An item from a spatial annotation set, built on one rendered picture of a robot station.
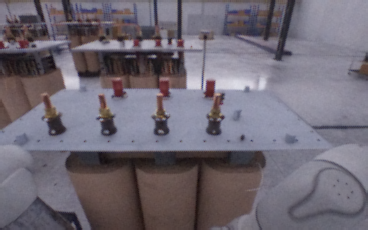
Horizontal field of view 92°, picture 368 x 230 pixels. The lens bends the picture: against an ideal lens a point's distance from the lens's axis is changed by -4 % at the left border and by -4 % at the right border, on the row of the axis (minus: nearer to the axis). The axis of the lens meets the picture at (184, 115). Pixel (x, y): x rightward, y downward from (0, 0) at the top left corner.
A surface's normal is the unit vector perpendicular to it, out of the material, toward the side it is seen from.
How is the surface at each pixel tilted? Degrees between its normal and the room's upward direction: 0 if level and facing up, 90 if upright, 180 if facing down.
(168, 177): 90
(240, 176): 90
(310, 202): 71
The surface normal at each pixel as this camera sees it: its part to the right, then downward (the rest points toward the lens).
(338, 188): 0.02, -0.62
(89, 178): 0.02, 0.47
